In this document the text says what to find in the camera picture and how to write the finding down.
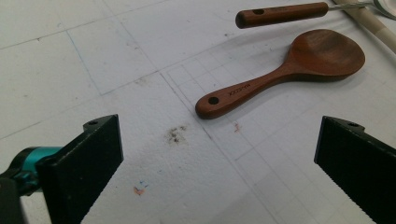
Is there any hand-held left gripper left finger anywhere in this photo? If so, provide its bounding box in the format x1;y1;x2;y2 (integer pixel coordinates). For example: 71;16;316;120
36;114;124;224

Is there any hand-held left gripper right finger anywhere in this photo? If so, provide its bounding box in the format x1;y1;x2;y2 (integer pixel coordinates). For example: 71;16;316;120
314;116;396;224

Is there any brown wooden rice paddle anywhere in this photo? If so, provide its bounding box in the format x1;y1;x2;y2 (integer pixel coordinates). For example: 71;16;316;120
194;28;366;120

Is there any beige ladle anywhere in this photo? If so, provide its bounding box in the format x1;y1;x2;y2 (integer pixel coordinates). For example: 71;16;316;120
332;0;396;54

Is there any wood-handled metal spoon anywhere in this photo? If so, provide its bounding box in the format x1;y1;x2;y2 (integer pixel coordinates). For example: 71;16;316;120
234;0;396;30

